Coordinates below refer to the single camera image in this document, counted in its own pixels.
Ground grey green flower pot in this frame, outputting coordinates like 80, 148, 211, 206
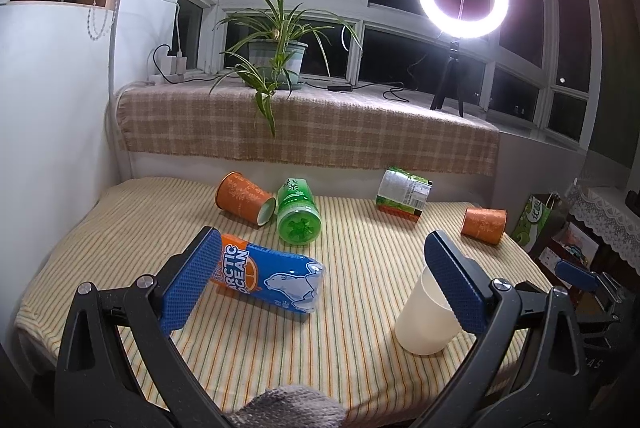
247, 40, 308, 90

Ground white power strip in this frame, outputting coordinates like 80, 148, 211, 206
148, 70, 190, 85

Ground spider plant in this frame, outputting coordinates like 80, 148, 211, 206
209, 0, 363, 139

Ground white window frame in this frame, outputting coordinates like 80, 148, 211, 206
177, 0, 601, 149

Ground blue orange drink bottle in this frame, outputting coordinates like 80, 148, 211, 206
212, 233, 326, 315

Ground black cable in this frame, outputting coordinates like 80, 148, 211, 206
302, 78, 417, 102

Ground black tripod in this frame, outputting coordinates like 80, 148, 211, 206
430, 37, 466, 116

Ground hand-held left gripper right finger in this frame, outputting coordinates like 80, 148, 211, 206
410, 229, 597, 428

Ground checked orange blanket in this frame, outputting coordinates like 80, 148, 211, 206
116, 83, 501, 169

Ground white lace cloth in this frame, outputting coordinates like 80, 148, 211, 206
567, 184, 640, 270

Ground green paper bag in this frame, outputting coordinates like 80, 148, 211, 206
511, 193, 568, 255

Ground green plastic bottle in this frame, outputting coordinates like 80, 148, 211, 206
275, 177, 321, 245

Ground cream plastic cup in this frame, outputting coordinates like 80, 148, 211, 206
395, 264, 463, 355

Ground orange paper cup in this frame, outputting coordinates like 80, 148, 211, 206
216, 171, 277, 228
460, 207, 508, 245

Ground colourful box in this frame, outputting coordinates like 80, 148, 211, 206
542, 223, 601, 270

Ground green orange labelled can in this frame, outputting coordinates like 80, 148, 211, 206
376, 166, 433, 223

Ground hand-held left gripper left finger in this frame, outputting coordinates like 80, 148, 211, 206
53, 226, 236, 428

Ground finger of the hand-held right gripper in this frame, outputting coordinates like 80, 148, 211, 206
554, 259, 601, 293

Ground grey knitted cloth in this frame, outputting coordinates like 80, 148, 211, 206
227, 384, 348, 428

